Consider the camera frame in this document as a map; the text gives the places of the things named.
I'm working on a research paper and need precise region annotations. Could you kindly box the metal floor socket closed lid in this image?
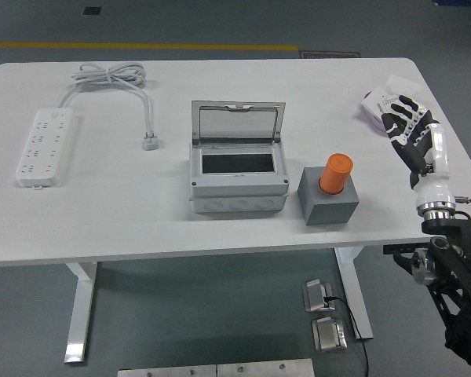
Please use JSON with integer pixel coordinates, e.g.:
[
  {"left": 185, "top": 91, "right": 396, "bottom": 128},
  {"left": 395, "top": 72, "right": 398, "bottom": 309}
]
[{"left": 311, "top": 317, "right": 349, "bottom": 353}]

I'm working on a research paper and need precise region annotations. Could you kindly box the plain white paper packet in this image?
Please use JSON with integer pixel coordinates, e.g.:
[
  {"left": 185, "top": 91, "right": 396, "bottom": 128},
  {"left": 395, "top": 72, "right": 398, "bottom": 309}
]
[{"left": 385, "top": 74, "right": 422, "bottom": 101}]

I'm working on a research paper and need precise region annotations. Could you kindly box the black floor cable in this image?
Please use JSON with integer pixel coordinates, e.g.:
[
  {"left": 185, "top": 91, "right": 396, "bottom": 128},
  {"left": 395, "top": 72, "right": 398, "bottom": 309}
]
[{"left": 323, "top": 296, "right": 370, "bottom": 377}]

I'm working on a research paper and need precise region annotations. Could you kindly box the black table control panel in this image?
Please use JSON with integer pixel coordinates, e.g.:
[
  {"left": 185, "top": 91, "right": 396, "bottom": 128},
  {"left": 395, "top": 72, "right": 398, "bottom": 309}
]
[{"left": 383, "top": 243, "right": 431, "bottom": 255}]

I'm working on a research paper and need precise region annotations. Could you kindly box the white packet with printed label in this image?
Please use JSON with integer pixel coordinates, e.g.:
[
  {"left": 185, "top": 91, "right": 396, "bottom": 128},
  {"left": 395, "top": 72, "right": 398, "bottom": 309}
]
[{"left": 378, "top": 93, "right": 398, "bottom": 115}]

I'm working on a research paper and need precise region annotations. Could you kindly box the robot right hand white shell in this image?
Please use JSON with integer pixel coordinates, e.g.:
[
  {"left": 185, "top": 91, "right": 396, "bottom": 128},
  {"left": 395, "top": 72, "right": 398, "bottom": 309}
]
[{"left": 380, "top": 93, "right": 456, "bottom": 208}]

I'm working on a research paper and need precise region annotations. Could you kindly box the purple shallow dish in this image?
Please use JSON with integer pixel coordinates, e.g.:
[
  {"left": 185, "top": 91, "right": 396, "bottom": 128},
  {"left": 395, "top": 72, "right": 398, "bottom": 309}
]
[{"left": 360, "top": 90, "right": 393, "bottom": 137}]

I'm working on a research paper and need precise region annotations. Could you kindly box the dark floor mat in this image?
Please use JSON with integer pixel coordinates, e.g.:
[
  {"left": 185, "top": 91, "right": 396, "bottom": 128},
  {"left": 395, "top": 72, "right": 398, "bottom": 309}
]
[{"left": 300, "top": 50, "right": 362, "bottom": 60}]

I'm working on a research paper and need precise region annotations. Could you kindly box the white power cord with plug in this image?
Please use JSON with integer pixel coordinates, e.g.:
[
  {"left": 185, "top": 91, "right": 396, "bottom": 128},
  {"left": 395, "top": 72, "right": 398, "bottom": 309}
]
[{"left": 54, "top": 63, "right": 161, "bottom": 152}]

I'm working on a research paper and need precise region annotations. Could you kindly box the white power strip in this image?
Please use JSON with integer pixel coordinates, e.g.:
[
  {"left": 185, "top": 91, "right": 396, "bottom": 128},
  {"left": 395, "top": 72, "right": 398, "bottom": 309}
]
[{"left": 15, "top": 108, "right": 82, "bottom": 191}]

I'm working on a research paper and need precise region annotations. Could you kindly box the metal floor socket open lid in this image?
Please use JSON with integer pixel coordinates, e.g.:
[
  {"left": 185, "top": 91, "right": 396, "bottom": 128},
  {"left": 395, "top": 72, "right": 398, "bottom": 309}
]
[{"left": 301, "top": 278, "right": 337, "bottom": 313}]

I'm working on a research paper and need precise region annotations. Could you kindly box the white table leg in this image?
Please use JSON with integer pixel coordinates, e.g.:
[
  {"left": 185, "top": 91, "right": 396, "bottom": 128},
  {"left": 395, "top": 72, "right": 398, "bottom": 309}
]
[
  {"left": 334, "top": 246, "right": 374, "bottom": 341},
  {"left": 64, "top": 261, "right": 99, "bottom": 364}
]

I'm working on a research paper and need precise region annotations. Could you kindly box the orange cylindrical battery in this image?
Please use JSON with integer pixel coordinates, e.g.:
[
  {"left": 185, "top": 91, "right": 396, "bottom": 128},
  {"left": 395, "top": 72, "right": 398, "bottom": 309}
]
[{"left": 318, "top": 152, "right": 355, "bottom": 196}]

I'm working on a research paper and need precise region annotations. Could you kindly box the small white card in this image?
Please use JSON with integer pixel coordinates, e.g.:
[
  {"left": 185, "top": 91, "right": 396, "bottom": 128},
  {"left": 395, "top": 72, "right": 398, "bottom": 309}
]
[{"left": 361, "top": 89, "right": 389, "bottom": 119}]

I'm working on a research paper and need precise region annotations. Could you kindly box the grey cube holder round hole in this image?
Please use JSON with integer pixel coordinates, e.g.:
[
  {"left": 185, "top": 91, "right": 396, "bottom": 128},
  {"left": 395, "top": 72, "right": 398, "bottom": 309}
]
[{"left": 297, "top": 164, "right": 361, "bottom": 226}]

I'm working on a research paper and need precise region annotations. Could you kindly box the grey metal plate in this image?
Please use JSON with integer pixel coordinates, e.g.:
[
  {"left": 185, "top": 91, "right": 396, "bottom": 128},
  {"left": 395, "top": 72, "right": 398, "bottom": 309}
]
[
  {"left": 216, "top": 358, "right": 315, "bottom": 377},
  {"left": 117, "top": 364, "right": 217, "bottom": 377}
]

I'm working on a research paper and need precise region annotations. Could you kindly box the grey junction box clear lid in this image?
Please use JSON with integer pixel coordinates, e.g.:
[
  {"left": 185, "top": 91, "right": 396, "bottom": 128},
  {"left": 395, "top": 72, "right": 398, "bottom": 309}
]
[{"left": 188, "top": 100, "right": 290, "bottom": 215}]

